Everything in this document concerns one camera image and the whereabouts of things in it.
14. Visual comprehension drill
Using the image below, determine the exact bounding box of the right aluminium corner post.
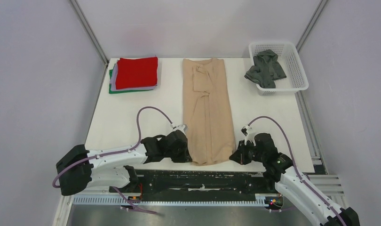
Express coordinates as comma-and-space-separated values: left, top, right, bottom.
295, 0, 330, 52

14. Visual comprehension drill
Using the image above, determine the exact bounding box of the white slotted cable duct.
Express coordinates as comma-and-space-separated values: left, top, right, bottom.
73, 195, 269, 207

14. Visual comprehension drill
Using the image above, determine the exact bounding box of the folded red t shirt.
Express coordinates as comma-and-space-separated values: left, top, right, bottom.
115, 56, 158, 89

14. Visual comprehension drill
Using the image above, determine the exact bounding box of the dark grey t shirt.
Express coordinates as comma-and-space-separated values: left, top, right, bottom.
244, 49, 287, 89

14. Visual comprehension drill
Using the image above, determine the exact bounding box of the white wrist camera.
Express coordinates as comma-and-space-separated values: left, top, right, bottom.
170, 123, 188, 134
241, 125, 257, 145

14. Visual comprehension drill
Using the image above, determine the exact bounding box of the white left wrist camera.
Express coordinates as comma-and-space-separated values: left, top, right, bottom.
170, 123, 188, 134

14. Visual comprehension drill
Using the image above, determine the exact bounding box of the beige t shirt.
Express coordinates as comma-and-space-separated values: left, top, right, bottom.
182, 58, 236, 166

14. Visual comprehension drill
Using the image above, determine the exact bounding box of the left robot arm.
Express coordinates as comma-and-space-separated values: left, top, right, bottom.
53, 130, 191, 196

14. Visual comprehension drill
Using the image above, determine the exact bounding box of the left aluminium corner post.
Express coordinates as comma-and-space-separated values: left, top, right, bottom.
68, 0, 109, 66

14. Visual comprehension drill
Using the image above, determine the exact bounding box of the white plastic basket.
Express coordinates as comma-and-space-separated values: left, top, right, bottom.
248, 40, 309, 96

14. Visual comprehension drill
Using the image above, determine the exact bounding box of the aluminium corner post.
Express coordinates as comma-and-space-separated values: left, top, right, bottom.
68, 0, 109, 66
295, 0, 330, 52

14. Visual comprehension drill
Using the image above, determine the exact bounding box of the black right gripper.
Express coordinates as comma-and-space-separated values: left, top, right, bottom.
229, 139, 266, 165

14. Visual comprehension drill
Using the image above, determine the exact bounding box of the folded lavender t shirt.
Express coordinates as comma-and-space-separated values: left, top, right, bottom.
109, 62, 157, 91

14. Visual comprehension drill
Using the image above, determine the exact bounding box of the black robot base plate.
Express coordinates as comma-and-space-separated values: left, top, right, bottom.
118, 169, 279, 202

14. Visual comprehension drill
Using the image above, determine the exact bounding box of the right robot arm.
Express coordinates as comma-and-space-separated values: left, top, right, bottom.
230, 133, 360, 226

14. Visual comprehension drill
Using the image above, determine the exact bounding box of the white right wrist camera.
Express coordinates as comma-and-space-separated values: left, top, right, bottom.
241, 125, 257, 145

